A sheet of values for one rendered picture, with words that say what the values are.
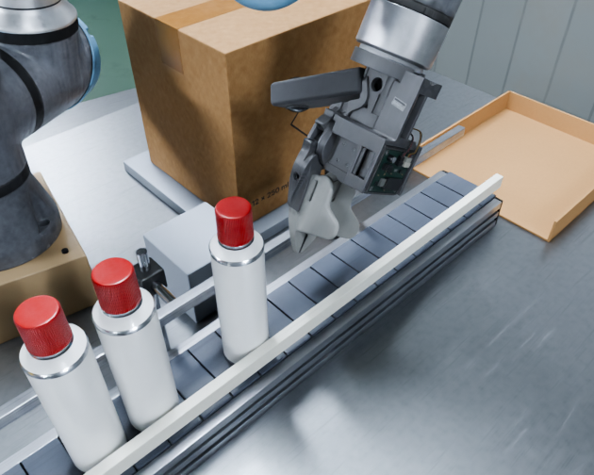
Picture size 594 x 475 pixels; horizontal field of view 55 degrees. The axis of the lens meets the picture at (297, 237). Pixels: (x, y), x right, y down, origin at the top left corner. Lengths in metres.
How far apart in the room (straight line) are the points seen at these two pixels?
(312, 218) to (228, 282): 0.11
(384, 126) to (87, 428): 0.37
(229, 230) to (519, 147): 0.72
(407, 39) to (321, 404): 0.40
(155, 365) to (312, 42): 0.46
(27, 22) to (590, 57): 1.98
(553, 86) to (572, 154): 1.37
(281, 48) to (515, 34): 1.87
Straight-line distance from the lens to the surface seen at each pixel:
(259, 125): 0.77
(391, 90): 0.54
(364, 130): 0.52
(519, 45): 2.55
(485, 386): 0.72
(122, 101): 1.25
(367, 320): 0.73
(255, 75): 0.74
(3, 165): 0.72
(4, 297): 0.76
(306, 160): 0.55
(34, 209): 0.77
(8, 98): 0.72
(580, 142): 1.17
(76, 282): 0.77
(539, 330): 0.80
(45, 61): 0.76
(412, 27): 0.53
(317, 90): 0.58
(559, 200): 1.01
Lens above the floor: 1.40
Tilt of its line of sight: 42 degrees down
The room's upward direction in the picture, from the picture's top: straight up
